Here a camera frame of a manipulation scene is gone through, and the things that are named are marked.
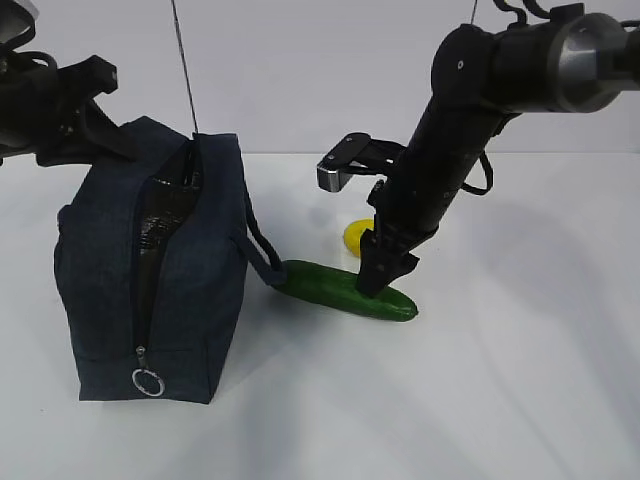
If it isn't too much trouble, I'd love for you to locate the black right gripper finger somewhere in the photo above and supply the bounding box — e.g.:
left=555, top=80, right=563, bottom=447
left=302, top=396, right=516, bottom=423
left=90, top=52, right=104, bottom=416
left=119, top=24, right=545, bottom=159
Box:
left=356, top=229, right=392, bottom=298
left=389, top=253, right=419, bottom=284

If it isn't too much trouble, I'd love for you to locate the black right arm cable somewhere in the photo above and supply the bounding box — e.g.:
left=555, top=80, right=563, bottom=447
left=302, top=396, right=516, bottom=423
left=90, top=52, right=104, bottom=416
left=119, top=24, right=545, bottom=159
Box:
left=459, top=149, right=495, bottom=196

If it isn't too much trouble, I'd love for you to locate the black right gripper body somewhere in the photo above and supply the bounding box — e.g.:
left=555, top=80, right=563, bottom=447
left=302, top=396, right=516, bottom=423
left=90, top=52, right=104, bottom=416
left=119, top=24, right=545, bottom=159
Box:
left=373, top=102, right=493, bottom=256

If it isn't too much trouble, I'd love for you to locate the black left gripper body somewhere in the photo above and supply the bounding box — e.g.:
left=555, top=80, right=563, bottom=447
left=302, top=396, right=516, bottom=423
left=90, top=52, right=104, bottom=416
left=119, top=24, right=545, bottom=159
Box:
left=1, top=51, right=118, bottom=167

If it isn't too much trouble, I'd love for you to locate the yellow lemon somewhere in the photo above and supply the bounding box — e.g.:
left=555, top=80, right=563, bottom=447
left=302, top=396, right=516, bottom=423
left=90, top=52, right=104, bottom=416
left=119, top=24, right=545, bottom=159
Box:
left=343, top=218, right=374, bottom=258

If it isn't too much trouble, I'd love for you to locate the green cucumber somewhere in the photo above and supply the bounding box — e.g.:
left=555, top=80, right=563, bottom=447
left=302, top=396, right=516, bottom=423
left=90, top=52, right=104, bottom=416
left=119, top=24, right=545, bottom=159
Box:
left=275, top=260, right=419, bottom=322

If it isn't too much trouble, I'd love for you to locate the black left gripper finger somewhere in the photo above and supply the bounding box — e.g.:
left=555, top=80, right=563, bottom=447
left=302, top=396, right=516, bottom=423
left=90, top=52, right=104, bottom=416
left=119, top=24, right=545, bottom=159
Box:
left=79, top=99, right=139, bottom=161

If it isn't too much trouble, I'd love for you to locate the navy blue fabric bag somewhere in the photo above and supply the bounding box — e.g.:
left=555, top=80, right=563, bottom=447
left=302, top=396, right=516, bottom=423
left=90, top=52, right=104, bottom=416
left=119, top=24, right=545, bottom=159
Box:
left=54, top=117, right=286, bottom=404

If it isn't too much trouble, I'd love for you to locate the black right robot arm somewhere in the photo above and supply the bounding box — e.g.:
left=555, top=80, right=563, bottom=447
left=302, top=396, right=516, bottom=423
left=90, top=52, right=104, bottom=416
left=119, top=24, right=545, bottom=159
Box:
left=356, top=3, right=639, bottom=297

